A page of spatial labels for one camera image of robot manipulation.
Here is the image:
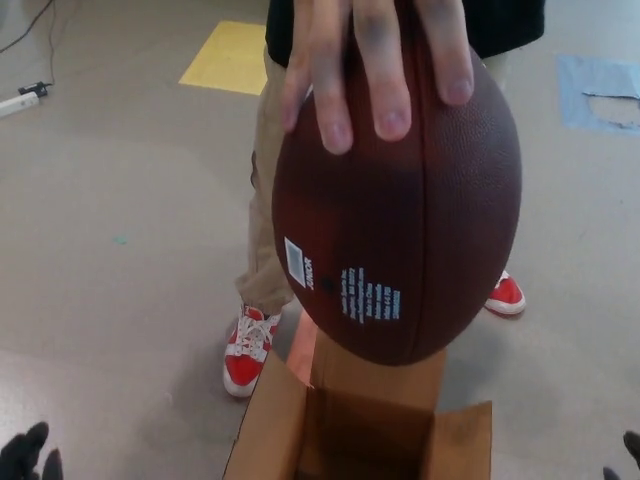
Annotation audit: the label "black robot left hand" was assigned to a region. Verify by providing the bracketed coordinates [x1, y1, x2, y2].
[0, 421, 64, 480]

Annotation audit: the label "black shirt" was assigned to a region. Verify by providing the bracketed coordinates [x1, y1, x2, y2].
[263, 0, 544, 69]

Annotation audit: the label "red white right sneaker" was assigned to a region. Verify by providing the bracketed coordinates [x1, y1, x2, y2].
[222, 303, 280, 399]

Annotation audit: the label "torn blue sheet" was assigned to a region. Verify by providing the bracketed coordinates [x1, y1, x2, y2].
[557, 53, 640, 139]

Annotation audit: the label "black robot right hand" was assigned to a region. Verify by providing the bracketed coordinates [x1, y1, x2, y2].
[602, 431, 640, 480]

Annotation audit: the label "red white left sneaker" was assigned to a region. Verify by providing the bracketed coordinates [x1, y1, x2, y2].
[483, 271, 527, 317]

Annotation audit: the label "thin black cable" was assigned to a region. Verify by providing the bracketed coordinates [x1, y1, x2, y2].
[0, 0, 57, 54]
[44, 0, 57, 85]

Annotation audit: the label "yellow floor patch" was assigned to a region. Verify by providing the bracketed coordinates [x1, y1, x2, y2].
[178, 19, 269, 95]

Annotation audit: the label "open cardboard box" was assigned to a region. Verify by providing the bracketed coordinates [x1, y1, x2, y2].
[228, 332, 494, 480]

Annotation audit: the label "white power strip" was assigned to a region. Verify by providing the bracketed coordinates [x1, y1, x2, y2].
[0, 92, 41, 119]

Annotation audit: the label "copper coloured flat sheet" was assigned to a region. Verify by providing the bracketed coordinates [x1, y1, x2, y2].
[272, 312, 321, 374]

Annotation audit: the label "person's right hand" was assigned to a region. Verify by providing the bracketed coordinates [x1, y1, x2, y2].
[280, 0, 475, 155]

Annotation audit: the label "red white sneaker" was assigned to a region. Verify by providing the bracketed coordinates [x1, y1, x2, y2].
[483, 271, 527, 317]
[222, 303, 280, 399]

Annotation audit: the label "brown junior football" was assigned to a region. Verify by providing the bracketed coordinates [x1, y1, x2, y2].
[271, 0, 523, 366]

